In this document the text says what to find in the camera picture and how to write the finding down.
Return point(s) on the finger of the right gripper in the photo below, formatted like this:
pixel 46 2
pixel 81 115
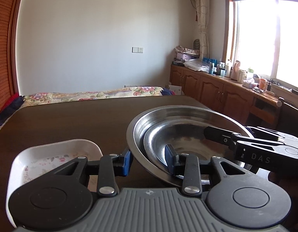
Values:
pixel 269 134
pixel 229 138

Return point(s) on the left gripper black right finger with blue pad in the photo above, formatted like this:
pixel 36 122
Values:
pixel 186 165

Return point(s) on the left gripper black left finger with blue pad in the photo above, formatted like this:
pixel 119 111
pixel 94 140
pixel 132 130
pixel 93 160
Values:
pixel 112 166

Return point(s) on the large steel bowl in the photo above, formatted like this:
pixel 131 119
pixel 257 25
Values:
pixel 142 122

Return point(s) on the wooden cabinet row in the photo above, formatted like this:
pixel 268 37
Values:
pixel 228 97

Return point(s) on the small steel bowl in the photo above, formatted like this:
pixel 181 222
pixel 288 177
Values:
pixel 186 136

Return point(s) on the floral bed quilt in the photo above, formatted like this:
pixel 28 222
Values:
pixel 52 98

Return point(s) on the left floral square plate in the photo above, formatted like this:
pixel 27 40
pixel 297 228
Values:
pixel 38 160

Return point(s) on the stack of books and papers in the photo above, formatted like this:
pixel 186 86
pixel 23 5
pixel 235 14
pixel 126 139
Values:
pixel 183 54

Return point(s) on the dark blue folded cloth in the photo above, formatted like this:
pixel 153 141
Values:
pixel 8 111

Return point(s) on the red folded cloth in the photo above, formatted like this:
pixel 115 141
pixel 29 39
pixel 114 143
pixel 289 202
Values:
pixel 9 101

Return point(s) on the patterned curtain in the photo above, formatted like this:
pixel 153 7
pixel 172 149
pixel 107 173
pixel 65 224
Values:
pixel 203 15

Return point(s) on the wooden headboard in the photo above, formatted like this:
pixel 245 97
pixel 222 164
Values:
pixel 9 10

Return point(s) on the white wall switch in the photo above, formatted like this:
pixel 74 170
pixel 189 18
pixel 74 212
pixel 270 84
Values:
pixel 137 50

